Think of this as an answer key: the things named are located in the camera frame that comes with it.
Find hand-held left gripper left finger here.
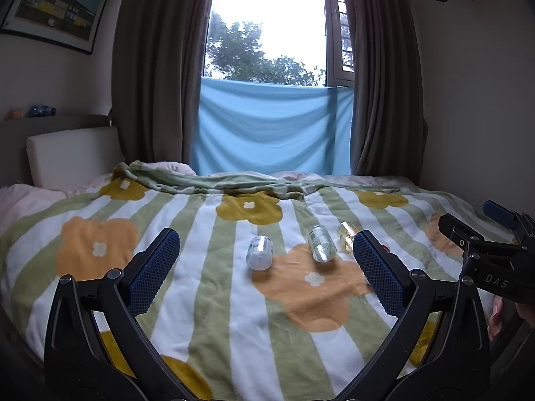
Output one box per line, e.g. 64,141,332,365
43,228,198,401

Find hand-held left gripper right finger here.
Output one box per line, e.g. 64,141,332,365
334,229,492,401

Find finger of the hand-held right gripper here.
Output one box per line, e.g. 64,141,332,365
438,213,495,269
482,199,535,253

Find clear yellow-tinted cup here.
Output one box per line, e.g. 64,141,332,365
337,221,361,254

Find person's right hand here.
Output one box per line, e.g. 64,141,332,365
488,296,535,342

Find clear silver-label small bottle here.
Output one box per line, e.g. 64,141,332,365
307,225,337,263

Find striped floral blanket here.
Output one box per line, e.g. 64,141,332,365
0,161,515,401

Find white frosted small bottle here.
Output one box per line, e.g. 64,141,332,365
246,236,274,270

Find white headboard cushion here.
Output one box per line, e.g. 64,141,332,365
26,127,123,188

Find brown curtain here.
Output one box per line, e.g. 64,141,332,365
110,0,221,175
343,0,429,176

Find grey headboard shelf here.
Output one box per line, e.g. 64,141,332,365
3,113,114,134

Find light blue cloth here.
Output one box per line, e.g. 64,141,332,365
191,78,354,176

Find green tree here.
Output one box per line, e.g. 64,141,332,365
205,10,327,88

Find window frame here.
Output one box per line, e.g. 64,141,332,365
321,0,357,88

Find framed wall picture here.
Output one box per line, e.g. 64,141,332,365
1,0,112,55

